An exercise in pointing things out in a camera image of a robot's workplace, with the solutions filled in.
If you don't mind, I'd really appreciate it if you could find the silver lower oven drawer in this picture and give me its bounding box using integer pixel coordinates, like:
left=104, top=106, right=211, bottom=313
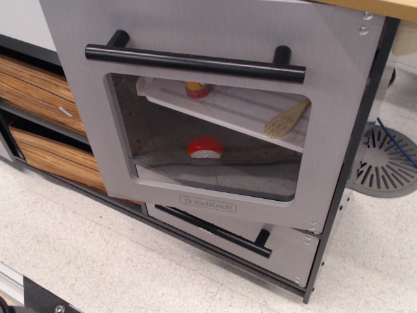
left=146, top=203, right=319, bottom=287

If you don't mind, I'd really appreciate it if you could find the silver toy oven door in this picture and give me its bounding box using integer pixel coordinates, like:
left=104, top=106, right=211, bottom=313
left=40, top=1, right=387, bottom=233

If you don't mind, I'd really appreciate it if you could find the wooden countertop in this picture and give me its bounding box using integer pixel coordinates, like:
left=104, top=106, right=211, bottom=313
left=319, top=0, right=416, bottom=22

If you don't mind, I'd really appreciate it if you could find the grey slotted chair base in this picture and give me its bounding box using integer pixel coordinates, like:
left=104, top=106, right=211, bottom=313
left=347, top=122, right=416, bottom=198

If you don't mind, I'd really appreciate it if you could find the red white toy cheese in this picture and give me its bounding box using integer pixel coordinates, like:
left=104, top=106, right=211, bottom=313
left=188, top=136, right=224, bottom=159

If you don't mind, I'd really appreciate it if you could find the wooden toy spatula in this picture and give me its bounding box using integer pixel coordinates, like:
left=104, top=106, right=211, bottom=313
left=264, top=99, right=311, bottom=139

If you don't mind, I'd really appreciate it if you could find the red yellow toy bottle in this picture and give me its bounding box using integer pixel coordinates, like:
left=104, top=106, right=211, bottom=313
left=184, top=82, right=209, bottom=98

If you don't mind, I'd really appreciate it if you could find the black toy kitchen frame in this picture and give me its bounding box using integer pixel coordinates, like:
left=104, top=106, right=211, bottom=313
left=1, top=18, right=399, bottom=303

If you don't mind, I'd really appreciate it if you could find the black drawer handle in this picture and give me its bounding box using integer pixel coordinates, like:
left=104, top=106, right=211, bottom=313
left=155, top=204, right=272, bottom=258

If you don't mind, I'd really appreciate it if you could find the black base plate with screw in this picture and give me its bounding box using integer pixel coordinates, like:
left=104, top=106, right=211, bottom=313
left=23, top=276, right=81, bottom=313

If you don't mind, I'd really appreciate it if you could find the black oven door handle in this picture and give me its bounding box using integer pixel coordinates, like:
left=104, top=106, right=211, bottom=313
left=85, top=29, right=306, bottom=83

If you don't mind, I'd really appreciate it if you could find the blue cable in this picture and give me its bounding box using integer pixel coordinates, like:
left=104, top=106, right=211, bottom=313
left=376, top=116, right=417, bottom=164

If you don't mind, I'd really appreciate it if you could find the wood-pattern storage bin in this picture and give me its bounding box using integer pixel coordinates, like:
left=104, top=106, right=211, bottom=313
left=1, top=55, right=86, bottom=136
left=8, top=126, right=141, bottom=206

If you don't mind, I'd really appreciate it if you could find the upper wood-pattern storage bin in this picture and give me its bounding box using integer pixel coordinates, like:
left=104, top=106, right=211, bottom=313
left=1, top=55, right=86, bottom=136

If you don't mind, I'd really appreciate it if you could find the lower wood-pattern storage bin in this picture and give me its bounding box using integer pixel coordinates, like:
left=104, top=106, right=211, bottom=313
left=8, top=126, right=141, bottom=206

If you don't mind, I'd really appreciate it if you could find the white oven shelf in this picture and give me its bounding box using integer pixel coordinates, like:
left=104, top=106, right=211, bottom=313
left=136, top=77, right=310, bottom=153

